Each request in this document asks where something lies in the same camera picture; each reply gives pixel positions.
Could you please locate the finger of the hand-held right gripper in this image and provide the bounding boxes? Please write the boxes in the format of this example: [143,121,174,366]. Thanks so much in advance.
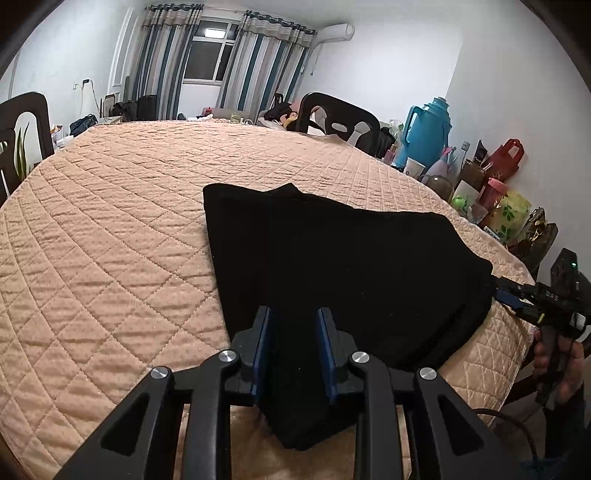
[496,295,543,324]
[492,275,539,298]

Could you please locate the blue thermos jug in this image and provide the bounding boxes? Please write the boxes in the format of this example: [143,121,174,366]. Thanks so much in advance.
[398,97,451,174]

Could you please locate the green potted plant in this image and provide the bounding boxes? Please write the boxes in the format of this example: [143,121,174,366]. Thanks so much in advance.
[0,121,31,183]

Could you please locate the window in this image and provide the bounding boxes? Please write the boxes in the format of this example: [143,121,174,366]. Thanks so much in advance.
[182,17,241,86]

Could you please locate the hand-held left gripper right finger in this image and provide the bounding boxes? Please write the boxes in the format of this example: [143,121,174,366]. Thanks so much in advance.
[315,307,539,480]

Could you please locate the green leaf print bag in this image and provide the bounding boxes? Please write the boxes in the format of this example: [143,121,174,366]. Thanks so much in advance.
[482,191,533,245]

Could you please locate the dark blue bag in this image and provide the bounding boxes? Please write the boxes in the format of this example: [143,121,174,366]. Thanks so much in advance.
[69,114,99,137]

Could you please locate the red tote bag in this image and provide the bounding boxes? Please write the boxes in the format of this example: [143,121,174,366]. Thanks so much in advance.
[482,138,526,183]

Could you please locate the dark grey backpack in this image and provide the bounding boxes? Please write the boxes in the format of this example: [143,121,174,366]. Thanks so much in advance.
[375,127,397,160]

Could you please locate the striped curtain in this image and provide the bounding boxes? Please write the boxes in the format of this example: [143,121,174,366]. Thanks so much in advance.
[131,4,204,121]
[217,10,317,114]

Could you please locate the black pants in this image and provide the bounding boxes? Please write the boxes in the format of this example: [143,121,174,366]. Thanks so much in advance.
[203,183,496,452]

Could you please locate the dark wooden chair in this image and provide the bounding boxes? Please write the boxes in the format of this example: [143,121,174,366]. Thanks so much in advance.
[0,91,56,199]
[295,92,382,158]

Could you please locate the peach quilted blanket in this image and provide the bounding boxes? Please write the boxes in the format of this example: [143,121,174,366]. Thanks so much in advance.
[0,119,539,480]

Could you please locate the brown paper bag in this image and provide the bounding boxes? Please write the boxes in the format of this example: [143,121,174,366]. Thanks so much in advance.
[457,159,488,190]

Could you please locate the grey sofa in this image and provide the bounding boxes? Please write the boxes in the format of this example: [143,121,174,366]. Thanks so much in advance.
[201,107,259,125]

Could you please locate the white air conditioner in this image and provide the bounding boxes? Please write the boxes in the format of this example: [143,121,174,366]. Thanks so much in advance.
[318,22,355,44]

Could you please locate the person's right forearm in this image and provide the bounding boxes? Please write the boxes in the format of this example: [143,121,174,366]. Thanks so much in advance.
[542,392,591,462]

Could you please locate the person's right hand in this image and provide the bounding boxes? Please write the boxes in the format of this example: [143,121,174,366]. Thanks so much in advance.
[531,339,587,407]

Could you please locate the brown patterned bag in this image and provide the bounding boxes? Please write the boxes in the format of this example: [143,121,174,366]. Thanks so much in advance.
[508,208,559,278]

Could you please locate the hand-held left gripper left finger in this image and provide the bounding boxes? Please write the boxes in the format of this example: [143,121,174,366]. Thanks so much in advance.
[53,305,278,480]

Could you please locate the black cable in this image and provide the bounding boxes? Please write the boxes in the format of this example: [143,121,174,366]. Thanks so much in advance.
[471,408,546,462]

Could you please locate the pink cup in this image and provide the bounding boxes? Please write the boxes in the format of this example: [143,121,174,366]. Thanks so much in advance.
[478,179,508,213]

